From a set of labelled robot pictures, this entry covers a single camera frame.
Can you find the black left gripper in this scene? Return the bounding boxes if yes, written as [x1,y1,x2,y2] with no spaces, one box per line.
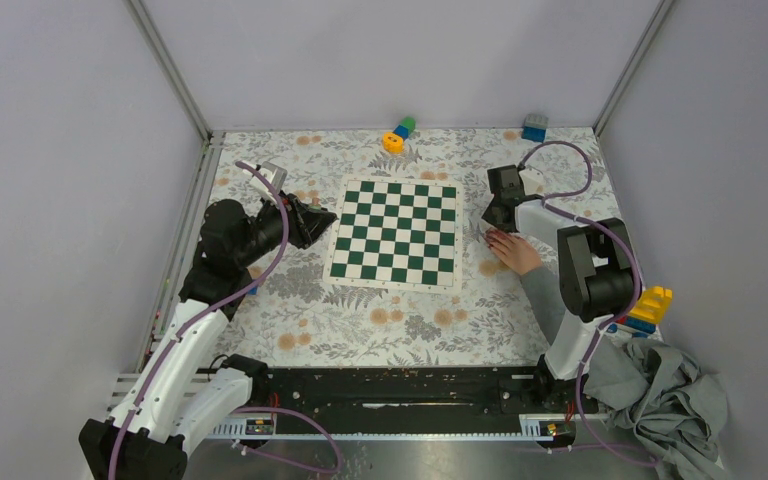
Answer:
[236,190,337,267]

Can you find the grey sleeved forearm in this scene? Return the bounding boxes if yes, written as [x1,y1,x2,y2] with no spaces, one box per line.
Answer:
[520,266,566,344]

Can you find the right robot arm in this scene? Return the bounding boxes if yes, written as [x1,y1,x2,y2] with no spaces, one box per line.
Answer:
[481,165,640,412]

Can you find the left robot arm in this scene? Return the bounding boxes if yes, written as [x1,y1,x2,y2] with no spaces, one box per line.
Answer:
[79,193,338,479]

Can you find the person's hand painted nails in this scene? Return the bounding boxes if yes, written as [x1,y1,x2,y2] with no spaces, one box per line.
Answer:
[484,229,543,276]

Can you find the blue grey toy brick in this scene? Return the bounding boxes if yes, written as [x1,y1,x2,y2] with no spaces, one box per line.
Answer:
[521,113,549,143]

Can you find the green white chessboard mat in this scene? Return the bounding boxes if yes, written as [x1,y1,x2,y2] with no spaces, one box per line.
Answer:
[323,175,465,295]

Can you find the blue green toy block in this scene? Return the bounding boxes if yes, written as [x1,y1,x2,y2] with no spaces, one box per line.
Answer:
[392,116,416,141]

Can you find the orange round toy brick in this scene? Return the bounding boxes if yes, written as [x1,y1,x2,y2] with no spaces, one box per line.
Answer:
[381,132,404,154]

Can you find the yellow toy piece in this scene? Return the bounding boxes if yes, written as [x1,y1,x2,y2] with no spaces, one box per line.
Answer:
[629,286,673,325]

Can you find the red blue toy brick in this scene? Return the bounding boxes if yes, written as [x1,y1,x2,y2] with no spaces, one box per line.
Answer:
[607,317,657,338]

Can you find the grey cloth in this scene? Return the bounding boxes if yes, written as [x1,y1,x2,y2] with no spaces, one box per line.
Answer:
[584,338,729,479]

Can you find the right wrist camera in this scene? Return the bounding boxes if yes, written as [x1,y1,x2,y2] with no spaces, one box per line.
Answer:
[518,167,545,195]

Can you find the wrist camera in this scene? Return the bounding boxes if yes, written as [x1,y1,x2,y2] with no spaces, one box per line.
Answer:
[518,167,545,195]
[235,161,287,201]

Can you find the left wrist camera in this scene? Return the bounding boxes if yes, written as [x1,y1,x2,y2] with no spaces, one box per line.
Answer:
[235,161,287,201]

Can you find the aluminium frame rail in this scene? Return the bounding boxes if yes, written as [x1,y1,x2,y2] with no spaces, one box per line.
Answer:
[131,130,226,373]

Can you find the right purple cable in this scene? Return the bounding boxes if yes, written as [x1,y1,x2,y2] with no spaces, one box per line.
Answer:
[518,140,660,468]

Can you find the purple cable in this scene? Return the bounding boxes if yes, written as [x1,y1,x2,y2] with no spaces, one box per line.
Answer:
[106,160,346,480]
[518,140,660,468]

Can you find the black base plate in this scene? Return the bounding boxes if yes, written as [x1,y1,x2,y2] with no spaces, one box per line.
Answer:
[178,364,597,439]

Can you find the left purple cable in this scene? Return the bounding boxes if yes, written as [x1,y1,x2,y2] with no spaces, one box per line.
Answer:
[106,160,346,480]

